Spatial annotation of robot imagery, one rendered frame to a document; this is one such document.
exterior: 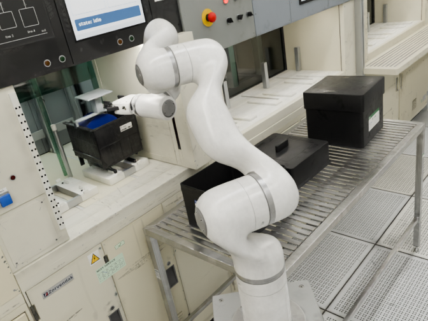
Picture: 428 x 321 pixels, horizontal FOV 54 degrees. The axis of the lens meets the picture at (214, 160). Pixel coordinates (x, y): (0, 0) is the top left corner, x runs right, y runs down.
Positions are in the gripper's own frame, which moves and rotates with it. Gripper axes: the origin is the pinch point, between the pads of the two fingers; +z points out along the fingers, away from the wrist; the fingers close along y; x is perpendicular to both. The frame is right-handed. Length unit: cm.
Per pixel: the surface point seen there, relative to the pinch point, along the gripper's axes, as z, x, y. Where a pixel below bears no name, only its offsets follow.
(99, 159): 4.6, -20.6, -11.1
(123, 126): 3.2, -11.9, 3.4
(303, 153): -54, -34, 45
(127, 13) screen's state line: -17.5, 31.6, 3.3
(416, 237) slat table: -79, -110, 111
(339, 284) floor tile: -55, -120, 67
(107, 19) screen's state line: -17.4, 31.2, -5.2
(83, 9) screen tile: -17.3, 35.6, -12.9
